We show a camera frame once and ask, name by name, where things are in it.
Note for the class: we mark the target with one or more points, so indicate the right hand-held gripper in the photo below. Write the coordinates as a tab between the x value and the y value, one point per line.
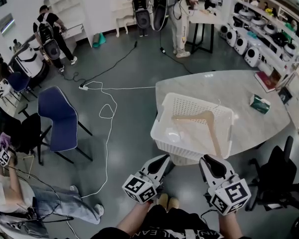
230	197

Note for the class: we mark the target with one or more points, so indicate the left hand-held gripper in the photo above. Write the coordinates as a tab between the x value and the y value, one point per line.
139	189

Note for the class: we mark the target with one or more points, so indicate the white plastic basket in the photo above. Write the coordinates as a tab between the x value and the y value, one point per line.
189	148

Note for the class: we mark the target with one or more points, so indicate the wooden clothes hanger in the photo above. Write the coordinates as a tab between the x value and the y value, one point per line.
210	123

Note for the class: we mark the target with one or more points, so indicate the person's right forearm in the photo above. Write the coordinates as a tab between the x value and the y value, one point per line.
230	226

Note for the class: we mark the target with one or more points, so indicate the person's left forearm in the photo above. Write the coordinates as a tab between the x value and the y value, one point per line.
133	219

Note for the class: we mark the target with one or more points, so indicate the green tissue box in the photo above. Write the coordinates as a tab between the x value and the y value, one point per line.
259	104

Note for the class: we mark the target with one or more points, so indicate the white storage rack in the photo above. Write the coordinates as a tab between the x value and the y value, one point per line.
271	26

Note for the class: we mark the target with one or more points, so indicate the person's beige shoe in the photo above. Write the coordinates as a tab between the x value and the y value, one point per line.
162	201
174	204

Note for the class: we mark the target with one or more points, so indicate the grey marble table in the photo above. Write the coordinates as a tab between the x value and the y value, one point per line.
251	131

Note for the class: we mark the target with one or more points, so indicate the black office chair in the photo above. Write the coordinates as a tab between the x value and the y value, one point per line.
274	178

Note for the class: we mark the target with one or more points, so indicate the person's black printed clothing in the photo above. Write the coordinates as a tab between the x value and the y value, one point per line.
169	225

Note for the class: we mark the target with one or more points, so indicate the red book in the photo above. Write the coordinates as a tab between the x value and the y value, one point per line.
265	81

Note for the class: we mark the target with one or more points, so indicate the white power strip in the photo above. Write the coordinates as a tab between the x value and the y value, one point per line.
83	87

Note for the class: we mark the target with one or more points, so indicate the white pod backpack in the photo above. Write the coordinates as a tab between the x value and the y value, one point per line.
231	37
240	46
253	56
224	32

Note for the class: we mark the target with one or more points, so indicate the green rolled mat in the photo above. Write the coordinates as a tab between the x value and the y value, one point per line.
99	40

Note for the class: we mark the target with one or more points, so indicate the purple cloth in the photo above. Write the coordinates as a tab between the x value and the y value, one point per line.
5	139

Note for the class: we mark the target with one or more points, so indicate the white vanity dresser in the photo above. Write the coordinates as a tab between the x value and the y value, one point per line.
122	16

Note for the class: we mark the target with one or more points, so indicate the white table with black legs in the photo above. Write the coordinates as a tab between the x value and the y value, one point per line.
206	19

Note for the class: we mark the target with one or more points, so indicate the small blue chair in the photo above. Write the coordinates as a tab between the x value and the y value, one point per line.
18	82

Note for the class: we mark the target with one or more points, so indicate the white cylindrical machine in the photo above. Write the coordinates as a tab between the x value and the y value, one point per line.
31	57

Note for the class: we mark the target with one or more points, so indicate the white wall shelf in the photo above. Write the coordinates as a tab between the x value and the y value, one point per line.
69	6

